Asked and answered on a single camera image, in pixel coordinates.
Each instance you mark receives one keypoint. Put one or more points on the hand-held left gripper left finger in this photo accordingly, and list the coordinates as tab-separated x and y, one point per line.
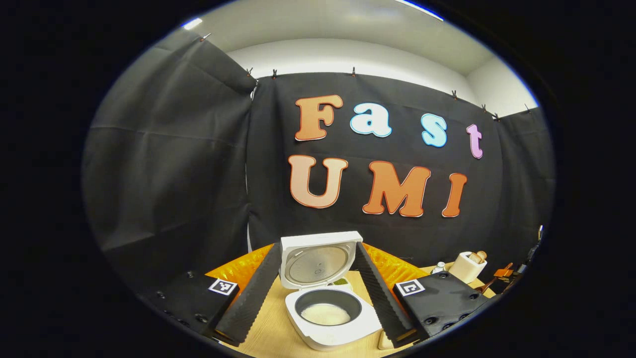
248	303

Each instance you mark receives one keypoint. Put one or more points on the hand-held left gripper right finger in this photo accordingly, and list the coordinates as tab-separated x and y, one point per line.
382	298

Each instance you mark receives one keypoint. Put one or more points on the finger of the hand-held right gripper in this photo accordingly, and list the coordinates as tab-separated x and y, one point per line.
503	271

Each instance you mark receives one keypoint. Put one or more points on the cream rice dish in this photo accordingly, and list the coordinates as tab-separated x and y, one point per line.
385	340

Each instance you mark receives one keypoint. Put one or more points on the white rice heap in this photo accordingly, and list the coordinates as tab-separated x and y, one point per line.
325	314

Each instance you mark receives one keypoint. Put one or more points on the white rice cooker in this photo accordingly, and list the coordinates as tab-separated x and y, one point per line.
318	263

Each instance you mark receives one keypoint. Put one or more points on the white toaster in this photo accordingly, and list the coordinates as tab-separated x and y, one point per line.
462	268

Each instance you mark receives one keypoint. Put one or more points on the white drink bottle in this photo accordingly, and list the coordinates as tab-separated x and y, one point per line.
438	268

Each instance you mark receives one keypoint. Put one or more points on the black backdrop cloth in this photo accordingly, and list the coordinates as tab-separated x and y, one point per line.
174	164

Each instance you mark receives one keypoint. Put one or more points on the row of small backdrop clips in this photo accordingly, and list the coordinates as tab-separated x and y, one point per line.
353	71

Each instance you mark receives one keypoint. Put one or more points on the ceiling light panel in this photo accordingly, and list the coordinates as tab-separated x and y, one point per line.
192	23

